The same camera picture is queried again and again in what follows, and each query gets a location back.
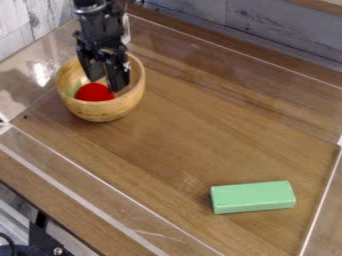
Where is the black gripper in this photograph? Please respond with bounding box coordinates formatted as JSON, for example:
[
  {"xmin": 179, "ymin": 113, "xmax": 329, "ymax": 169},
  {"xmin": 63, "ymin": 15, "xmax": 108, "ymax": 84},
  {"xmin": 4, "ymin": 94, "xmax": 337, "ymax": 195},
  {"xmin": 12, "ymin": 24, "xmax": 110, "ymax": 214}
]
[{"xmin": 74, "ymin": 3, "xmax": 131, "ymax": 92}]

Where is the red strawberry toy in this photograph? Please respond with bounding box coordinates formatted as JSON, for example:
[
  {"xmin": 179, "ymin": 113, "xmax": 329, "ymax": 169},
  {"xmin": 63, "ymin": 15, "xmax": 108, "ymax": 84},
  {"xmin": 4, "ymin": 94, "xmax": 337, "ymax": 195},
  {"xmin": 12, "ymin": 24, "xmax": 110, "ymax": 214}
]
[{"xmin": 67, "ymin": 81, "xmax": 116, "ymax": 102}]

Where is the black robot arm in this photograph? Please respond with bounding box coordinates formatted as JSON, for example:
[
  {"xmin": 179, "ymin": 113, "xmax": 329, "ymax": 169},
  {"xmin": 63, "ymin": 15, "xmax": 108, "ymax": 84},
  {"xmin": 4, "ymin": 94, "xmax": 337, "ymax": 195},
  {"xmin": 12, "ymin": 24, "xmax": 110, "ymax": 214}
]
[{"xmin": 72, "ymin": 0, "xmax": 131, "ymax": 92}]

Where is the wooden bowl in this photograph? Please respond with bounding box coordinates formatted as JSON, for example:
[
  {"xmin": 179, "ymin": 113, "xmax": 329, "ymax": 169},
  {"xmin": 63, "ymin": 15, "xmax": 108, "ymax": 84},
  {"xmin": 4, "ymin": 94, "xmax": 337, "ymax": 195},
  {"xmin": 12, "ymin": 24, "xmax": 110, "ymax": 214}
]
[{"xmin": 55, "ymin": 54, "xmax": 146, "ymax": 123}]

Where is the green rectangular block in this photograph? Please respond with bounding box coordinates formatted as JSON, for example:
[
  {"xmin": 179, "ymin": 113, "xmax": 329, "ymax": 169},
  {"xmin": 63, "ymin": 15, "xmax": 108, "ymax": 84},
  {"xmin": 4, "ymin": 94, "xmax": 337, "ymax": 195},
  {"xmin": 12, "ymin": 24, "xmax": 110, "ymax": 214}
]
[{"xmin": 210, "ymin": 181, "xmax": 297, "ymax": 214}]

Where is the black clamp under table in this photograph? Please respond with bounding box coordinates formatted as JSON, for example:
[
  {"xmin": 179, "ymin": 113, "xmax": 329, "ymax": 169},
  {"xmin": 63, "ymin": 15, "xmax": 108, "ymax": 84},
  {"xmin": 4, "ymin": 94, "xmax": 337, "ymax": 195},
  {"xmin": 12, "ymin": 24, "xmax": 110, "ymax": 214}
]
[{"xmin": 0, "ymin": 213, "xmax": 75, "ymax": 256}]

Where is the clear acrylic tray wall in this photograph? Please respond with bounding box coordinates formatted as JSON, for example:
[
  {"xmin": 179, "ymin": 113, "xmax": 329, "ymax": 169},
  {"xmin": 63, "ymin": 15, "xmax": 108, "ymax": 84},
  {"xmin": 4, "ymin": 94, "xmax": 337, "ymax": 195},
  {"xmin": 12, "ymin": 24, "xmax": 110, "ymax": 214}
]
[{"xmin": 0, "ymin": 15, "xmax": 342, "ymax": 256}]

